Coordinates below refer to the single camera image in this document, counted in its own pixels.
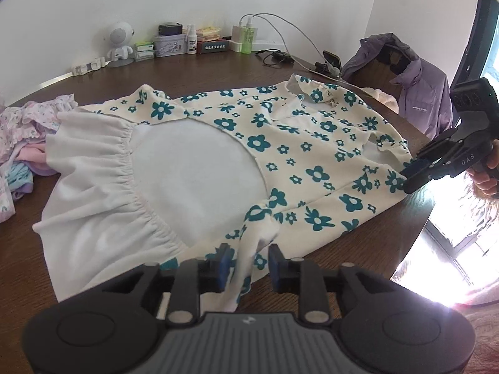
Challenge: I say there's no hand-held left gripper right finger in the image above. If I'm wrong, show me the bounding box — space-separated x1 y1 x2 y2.
268 244 401 326

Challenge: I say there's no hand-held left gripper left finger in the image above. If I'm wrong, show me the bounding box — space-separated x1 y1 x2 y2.
95 244 235 328

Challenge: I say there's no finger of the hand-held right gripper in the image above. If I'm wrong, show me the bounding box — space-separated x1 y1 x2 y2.
401 128 464 180
403 163 453 195

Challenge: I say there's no cream teal floral dress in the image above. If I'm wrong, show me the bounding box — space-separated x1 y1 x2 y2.
32 73 414 314

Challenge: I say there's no person's right forearm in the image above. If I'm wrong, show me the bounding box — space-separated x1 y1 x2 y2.
464 175 499 242

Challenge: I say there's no pile of pastel clothes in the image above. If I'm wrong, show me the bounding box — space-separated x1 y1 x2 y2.
0 94 79 223

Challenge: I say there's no person's right hand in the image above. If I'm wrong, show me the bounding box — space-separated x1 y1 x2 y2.
470 169 499 201

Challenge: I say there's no purple jacket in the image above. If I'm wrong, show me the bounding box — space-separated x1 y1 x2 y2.
341 33 455 141

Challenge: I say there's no phone stand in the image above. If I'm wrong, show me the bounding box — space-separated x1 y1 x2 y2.
314 62 344 79

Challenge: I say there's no black phone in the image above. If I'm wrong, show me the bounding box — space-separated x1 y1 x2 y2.
323 50 344 71

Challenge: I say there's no white power strip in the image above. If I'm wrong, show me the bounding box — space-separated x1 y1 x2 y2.
228 38 276 53

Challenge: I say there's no green bottle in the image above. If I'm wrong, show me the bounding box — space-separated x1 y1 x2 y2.
241 17 256 54

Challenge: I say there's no purple garment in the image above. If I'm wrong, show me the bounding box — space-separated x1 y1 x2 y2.
16 144 59 177

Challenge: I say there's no black rectangular box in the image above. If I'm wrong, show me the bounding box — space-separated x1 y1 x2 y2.
197 39 230 56

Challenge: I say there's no light blue garment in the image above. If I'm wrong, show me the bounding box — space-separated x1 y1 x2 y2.
0 161 36 203

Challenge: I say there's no patterned tin box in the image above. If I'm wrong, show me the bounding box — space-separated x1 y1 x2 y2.
152 33 187 58

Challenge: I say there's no yellow packet box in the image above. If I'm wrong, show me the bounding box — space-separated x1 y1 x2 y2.
196 27 222 42

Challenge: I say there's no clear plastic holder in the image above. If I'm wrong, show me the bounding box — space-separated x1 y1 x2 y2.
72 56 107 77

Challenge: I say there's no white robot-shaped speaker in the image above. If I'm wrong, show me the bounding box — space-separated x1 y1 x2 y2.
104 21 137 68

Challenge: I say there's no black cable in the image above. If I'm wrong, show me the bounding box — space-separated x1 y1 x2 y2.
255 49 297 69

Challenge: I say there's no white cable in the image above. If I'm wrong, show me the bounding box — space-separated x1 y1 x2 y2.
240 12 375 94

